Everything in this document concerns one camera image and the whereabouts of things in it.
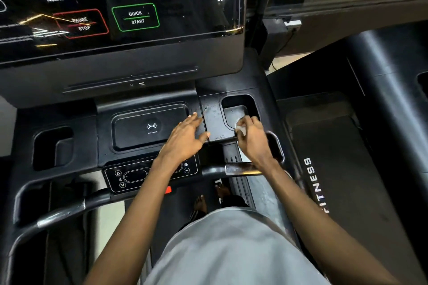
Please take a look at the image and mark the person's left hand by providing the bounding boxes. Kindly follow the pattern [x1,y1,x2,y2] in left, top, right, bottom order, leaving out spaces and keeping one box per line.
[157,112,211,170]

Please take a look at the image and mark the person's right hand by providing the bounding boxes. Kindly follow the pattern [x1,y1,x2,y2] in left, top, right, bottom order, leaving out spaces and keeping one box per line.
[235,115,275,170]

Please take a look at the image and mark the black treadmill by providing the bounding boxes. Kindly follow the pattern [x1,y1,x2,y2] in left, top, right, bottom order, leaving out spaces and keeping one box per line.
[0,0,315,285]
[257,0,428,285]

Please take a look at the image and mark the person's right forearm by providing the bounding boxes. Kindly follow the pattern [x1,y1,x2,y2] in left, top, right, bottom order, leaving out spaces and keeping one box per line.
[257,160,402,285]

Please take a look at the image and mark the person's left forearm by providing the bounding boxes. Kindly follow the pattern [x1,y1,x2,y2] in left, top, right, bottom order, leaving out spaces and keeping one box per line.
[83,158,178,285]

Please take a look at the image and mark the person's bare foot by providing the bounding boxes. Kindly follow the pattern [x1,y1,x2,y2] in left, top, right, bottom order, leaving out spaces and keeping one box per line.
[193,195,208,214]
[215,183,231,199]

